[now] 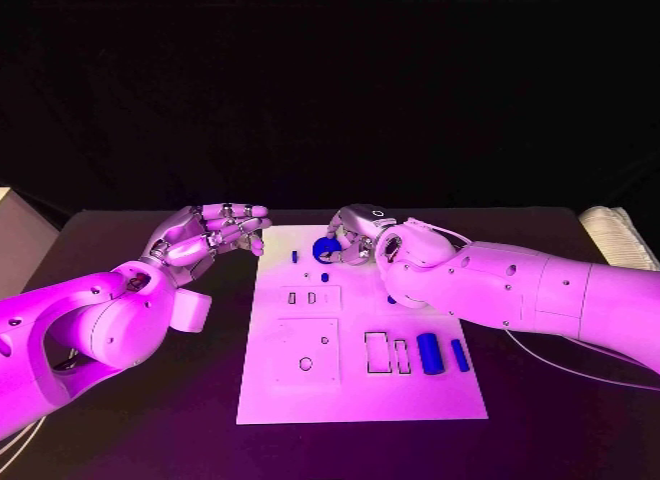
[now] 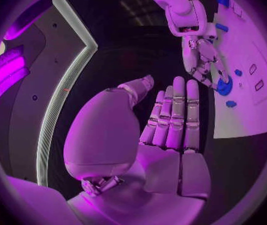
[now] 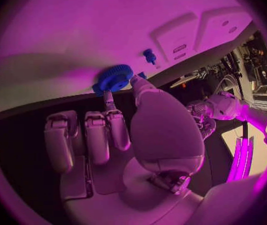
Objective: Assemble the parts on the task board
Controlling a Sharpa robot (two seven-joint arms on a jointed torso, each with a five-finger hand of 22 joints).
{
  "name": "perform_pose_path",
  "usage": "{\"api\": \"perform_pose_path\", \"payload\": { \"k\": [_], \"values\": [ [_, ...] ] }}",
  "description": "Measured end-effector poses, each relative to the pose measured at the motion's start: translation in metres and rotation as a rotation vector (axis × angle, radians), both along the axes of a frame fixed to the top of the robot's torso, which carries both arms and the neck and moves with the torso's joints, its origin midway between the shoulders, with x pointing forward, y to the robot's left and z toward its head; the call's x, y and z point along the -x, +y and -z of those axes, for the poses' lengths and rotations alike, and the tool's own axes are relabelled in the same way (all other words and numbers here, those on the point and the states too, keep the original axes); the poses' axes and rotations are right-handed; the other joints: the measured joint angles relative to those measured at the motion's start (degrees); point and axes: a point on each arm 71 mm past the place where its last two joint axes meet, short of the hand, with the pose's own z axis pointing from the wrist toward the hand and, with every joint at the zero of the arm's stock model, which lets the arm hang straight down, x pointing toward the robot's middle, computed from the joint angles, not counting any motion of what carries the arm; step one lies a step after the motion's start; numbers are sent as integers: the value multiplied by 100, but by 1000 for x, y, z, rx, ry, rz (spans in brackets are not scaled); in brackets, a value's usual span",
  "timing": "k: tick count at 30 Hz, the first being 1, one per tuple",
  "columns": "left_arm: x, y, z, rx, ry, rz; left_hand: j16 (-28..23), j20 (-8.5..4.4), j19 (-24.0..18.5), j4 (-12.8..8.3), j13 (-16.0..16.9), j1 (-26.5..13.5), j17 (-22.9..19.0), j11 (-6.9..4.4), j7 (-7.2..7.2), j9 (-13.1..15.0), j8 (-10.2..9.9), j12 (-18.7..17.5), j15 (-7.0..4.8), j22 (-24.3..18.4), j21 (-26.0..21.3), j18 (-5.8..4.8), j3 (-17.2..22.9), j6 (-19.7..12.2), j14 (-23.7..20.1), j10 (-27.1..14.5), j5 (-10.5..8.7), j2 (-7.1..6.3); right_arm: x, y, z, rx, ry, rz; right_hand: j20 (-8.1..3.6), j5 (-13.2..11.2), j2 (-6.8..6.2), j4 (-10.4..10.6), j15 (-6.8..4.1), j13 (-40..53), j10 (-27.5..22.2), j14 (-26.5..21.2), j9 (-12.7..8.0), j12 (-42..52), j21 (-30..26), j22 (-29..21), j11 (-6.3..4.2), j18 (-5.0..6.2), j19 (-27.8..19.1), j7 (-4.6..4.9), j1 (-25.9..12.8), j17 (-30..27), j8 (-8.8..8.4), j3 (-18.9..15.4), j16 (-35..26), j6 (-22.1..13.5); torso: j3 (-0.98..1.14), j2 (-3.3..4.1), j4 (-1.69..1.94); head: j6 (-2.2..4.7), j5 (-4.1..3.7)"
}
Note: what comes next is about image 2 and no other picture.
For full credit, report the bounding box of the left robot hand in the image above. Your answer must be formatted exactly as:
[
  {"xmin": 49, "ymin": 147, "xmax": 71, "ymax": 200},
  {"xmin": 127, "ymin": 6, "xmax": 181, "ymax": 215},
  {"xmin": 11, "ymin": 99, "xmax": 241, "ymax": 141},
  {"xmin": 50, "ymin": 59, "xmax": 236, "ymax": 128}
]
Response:
[{"xmin": 62, "ymin": 74, "xmax": 213, "ymax": 225}]

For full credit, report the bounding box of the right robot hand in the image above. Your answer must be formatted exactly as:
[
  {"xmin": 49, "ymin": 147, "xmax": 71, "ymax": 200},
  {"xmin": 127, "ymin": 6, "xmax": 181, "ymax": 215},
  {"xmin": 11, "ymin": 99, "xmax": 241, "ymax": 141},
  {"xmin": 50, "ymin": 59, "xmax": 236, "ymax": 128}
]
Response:
[{"xmin": 181, "ymin": 35, "xmax": 233, "ymax": 93}]

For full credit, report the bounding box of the blue cylinder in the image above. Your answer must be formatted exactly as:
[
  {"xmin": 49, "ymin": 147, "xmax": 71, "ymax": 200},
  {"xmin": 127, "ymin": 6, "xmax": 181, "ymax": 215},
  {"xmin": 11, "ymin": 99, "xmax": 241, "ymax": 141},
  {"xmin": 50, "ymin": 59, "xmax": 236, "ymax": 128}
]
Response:
[{"xmin": 214, "ymin": 23, "xmax": 230, "ymax": 33}]

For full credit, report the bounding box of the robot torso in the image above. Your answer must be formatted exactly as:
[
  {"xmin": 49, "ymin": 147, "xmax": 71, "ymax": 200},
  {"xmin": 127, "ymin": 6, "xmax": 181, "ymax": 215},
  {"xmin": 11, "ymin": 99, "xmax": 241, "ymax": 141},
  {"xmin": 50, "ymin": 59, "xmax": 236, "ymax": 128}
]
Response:
[{"xmin": 0, "ymin": 0, "xmax": 100, "ymax": 188}]

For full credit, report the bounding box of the blue gear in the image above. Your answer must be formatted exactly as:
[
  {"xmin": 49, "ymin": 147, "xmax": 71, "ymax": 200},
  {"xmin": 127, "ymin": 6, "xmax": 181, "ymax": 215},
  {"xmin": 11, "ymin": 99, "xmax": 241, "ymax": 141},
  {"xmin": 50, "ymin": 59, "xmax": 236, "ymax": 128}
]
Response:
[{"xmin": 216, "ymin": 75, "xmax": 234, "ymax": 96}]

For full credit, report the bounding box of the glowing light bar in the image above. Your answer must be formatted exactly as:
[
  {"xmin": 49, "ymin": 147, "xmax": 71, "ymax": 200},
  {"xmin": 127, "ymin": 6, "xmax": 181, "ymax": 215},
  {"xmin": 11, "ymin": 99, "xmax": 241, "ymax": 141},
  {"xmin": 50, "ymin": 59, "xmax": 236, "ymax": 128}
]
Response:
[{"xmin": 0, "ymin": 67, "xmax": 31, "ymax": 114}]

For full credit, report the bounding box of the white task board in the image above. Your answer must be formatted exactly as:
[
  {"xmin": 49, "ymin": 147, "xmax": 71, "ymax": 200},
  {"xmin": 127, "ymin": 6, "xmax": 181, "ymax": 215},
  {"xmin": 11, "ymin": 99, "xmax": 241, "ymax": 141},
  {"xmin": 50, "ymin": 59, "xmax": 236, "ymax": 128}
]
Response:
[{"xmin": 212, "ymin": 0, "xmax": 267, "ymax": 140}]

